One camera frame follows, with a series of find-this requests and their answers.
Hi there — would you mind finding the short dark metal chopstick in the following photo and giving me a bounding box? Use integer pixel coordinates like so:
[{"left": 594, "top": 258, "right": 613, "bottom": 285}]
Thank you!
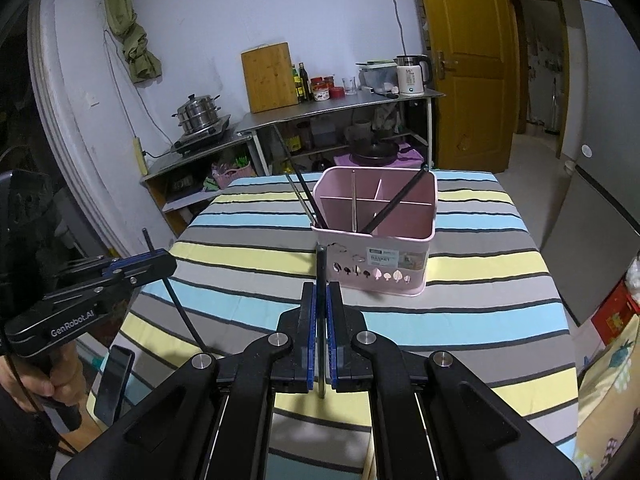
[{"left": 350, "top": 169, "right": 358, "bottom": 233}]

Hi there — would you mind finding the steel kitchen shelf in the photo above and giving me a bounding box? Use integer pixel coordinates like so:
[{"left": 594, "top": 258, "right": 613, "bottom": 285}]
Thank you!
[{"left": 139, "top": 88, "right": 446, "bottom": 239}]

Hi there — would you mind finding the left hand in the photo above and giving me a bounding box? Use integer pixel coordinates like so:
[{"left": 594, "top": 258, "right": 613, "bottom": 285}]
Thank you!
[{"left": 1, "top": 341, "right": 86, "bottom": 413}]

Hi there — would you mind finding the black smartphone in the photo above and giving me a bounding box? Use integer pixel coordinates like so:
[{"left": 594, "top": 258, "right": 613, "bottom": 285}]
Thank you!
[{"left": 94, "top": 346, "right": 134, "bottom": 427}]

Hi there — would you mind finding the pink small basket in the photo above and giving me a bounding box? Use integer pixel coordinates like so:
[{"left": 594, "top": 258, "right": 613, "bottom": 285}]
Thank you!
[{"left": 210, "top": 162, "right": 255, "bottom": 190}]

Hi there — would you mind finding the portable gas stove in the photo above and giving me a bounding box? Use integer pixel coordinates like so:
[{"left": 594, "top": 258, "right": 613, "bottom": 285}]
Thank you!
[{"left": 170, "top": 114, "right": 231, "bottom": 155}]

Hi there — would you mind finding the stainless steel steamer pot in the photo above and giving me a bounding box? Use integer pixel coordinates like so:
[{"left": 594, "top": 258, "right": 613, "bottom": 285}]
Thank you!
[{"left": 174, "top": 94, "right": 219, "bottom": 136}]

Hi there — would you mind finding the pineapple print fabric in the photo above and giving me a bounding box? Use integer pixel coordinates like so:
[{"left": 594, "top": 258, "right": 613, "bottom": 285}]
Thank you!
[{"left": 573, "top": 316, "right": 639, "bottom": 479}]

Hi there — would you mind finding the green hanging cloth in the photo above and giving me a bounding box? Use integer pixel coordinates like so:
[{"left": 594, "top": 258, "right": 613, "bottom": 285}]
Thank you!
[{"left": 104, "top": 0, "right": 162, "bottom": 84}]

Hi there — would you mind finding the pink plastic utensil caddy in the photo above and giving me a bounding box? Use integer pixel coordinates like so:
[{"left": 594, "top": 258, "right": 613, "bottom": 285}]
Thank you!
[{"left": 312, "top": 166, "right": 437, "bottom": 296}]

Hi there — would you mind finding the red cardboard box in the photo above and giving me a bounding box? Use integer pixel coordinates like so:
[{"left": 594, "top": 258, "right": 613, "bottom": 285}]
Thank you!
[{"left": 591, "top": 278, "right": 639, "bottom": 344}]

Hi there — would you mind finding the wooden cutting board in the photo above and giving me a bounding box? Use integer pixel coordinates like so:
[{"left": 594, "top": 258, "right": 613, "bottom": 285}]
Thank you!
[{"left": 241, "top": 42, "right": 298, "bottom": 114}]

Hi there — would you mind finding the black frying pan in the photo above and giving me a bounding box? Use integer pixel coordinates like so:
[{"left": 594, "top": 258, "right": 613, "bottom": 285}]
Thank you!
[{"left": 349, "top": 140, "right": 412, "bottom": 167}]

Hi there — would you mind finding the dark oil bottle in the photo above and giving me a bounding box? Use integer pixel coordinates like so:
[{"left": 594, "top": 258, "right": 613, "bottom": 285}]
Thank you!
[{"left": 292, "top": 65, "right": 308, "bottom": 103}]

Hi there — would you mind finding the red lidded jar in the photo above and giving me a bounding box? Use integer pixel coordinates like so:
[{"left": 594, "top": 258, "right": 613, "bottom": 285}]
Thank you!
[{"left": 310, "top": 76, "right": 346, "bottom": 102}]

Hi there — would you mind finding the grey refrigerator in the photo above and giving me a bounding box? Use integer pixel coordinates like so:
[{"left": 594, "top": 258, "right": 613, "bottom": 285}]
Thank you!
[{"left": 542, "top": 0, "right": 639, "bottom": 324}]

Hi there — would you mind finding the purple lid storage bin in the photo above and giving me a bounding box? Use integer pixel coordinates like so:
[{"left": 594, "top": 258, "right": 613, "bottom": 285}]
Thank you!
[{"left": 334, "top": 142, "right": 424, "bottom": 168}]

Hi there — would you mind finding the clear plastic storage box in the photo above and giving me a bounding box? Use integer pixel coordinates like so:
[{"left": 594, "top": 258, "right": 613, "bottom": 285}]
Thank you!
[{"left": 356, "top": 60, "right": 397, "bottom": 92}]

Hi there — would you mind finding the white electric kettle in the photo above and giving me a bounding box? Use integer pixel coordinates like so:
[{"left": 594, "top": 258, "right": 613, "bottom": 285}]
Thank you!
[{"left": 395, "top": 55, "right": 433, "bottom": 96}]

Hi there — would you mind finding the yellow wooden door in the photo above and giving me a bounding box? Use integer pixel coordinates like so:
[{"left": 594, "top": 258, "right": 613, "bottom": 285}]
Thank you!
[{"left": 423, "top": 0, "right": 516, "bottom": 174}]

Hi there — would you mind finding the wall power cord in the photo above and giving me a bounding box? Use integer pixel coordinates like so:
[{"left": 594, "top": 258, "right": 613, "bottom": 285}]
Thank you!
[{"left": 382, "top": 0, "right": 414, "bottom": 59}]

